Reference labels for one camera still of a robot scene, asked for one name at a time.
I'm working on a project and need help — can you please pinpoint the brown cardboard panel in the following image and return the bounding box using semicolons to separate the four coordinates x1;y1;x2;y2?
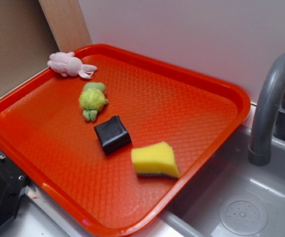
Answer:
0;0;59;97

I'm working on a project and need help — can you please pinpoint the orange plastic tray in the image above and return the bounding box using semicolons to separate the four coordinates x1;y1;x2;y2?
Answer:
0;44;250;237

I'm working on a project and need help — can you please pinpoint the black box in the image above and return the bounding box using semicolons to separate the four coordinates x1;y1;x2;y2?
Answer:
94;116;132;155

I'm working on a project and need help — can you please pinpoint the grey toy sink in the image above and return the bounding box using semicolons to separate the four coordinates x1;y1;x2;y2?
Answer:
0;102;285;237

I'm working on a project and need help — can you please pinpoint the green plush frog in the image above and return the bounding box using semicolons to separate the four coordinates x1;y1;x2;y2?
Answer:
79;82;109;122

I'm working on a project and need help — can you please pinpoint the grey toy faucet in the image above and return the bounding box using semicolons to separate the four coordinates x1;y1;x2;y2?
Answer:
248;53;285;166

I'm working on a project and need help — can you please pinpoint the yellow sponge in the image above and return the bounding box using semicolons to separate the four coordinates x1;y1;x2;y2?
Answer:
131;142;180;179

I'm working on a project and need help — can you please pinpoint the wooden board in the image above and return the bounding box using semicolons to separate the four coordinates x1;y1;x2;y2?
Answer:
39;0;92;52

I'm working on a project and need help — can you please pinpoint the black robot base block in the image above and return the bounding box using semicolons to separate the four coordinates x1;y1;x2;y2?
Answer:
0;156;28;230

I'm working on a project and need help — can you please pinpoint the pink plush bunny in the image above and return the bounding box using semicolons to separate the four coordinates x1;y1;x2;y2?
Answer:
47;52;98;79

